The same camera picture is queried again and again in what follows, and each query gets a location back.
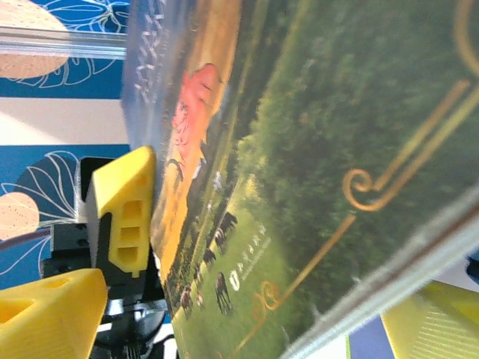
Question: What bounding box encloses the Animal Farm book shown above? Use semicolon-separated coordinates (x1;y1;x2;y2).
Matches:
121;0;479;359

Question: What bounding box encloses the aluminium corner post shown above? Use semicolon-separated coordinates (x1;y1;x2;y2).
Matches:
0;25;128;59

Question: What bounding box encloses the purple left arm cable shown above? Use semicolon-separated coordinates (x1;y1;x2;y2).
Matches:
0;228;53;252

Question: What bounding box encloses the purple cover notebook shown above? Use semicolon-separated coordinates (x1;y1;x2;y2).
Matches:
344;310;397;359

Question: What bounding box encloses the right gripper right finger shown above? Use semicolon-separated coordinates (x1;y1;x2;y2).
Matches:
383;282;479;359

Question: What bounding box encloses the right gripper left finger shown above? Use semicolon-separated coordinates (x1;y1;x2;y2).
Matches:
0;268;109;359

